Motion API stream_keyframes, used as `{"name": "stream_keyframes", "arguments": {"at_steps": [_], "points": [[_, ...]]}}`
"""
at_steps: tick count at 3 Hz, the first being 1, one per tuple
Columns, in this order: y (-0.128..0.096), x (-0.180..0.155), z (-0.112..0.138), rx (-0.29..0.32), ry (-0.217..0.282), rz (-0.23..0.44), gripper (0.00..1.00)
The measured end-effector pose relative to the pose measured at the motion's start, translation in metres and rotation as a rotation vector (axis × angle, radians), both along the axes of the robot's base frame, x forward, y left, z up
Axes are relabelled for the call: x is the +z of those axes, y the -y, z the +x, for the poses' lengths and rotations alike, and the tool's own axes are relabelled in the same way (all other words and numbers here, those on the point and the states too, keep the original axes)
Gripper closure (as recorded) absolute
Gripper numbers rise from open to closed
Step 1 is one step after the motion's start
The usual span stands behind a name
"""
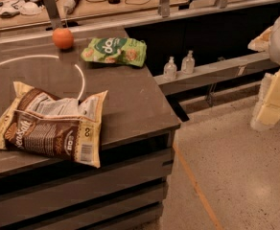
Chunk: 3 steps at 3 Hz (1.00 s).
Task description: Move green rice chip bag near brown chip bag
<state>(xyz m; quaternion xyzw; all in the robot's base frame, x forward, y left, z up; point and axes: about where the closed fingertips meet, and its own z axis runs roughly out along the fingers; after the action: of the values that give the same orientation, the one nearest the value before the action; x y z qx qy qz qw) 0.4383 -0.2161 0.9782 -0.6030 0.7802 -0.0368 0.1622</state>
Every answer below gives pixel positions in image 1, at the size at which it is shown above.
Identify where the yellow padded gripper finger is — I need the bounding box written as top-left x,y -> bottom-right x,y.
250,70 -> 280,131

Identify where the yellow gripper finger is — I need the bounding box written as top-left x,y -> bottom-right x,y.
247,27 -> 271,52

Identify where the green rice chip bag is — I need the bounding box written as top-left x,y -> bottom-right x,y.
81,37 -> 147,67

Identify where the brown chip bag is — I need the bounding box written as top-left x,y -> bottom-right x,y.
0,81 -> 106,168

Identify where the right clear sanitizer bottle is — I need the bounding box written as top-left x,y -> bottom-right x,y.
181,51 -> 195,74

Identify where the clear sanitizer bottle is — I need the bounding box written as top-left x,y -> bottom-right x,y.
163,57 -> 177,81
181,51 -> 195,74

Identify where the left clear sanitizer bottle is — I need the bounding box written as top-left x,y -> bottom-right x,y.
163,57 -> 177,81

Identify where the white flashlight tool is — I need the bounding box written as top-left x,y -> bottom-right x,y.
63,0 -> 80,14

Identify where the orange fruit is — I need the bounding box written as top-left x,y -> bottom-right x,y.
52,28 -> 74,50

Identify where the wooden drawer cabinet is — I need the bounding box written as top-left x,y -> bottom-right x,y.
0,132 -> 174,230

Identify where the grey metal shelf rail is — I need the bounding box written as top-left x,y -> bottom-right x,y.
154,52 -> 277,96

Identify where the grey metal bracket post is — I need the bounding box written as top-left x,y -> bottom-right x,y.
43,0 -> 62,30

